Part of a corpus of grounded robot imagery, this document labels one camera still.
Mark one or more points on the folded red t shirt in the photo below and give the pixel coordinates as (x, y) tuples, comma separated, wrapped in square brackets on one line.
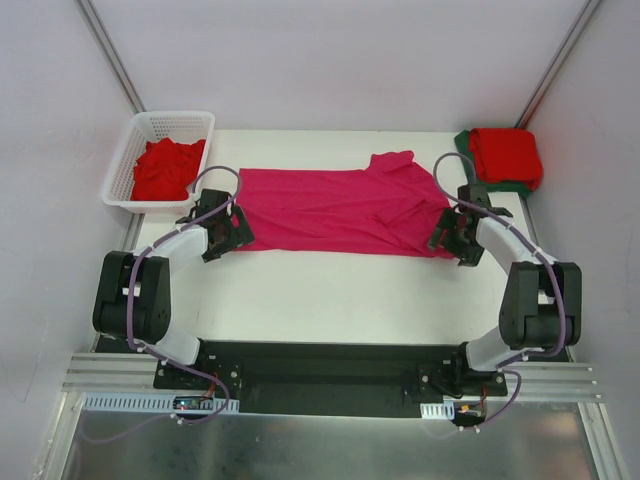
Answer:
[(506, 154)]

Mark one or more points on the pink t shirt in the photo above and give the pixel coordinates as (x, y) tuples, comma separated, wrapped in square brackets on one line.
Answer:
[(391, 207)]

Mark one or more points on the aluminium frame rail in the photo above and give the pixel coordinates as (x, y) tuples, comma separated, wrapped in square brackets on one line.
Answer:
[(110, 372)]

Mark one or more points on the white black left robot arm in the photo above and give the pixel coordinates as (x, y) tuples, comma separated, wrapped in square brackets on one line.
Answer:
[(133, 299)]

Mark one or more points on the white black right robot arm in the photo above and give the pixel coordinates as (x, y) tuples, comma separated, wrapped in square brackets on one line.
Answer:
[(540, 312)]

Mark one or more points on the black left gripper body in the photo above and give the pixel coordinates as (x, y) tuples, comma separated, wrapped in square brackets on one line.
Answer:
[(230, 237)]

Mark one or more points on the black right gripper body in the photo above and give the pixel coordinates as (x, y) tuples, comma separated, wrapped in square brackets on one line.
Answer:
[(454, 240)]

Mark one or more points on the right white slotted cable duct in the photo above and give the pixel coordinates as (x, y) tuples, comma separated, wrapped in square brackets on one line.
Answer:
[(438, 411)]

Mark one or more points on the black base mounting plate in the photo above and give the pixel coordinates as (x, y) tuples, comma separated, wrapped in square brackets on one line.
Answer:
[(385, 381)]

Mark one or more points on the crumpled red t shirt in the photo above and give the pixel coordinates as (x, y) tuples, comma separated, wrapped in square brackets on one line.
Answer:
[(165, 170)]

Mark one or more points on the white slotted cable duct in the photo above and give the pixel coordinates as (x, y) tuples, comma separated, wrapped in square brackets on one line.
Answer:
[(438, 411), (158, 403)]

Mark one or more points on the white plastic laundry basket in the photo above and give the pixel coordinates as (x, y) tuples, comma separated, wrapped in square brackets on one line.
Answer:
[(185, 127)]

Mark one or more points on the folded green t shirt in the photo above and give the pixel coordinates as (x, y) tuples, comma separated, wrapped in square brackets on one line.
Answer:
[(461, 141)]

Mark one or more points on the left white slotted cable duct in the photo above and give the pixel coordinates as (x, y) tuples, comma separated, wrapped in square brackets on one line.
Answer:
[(158, 403)]

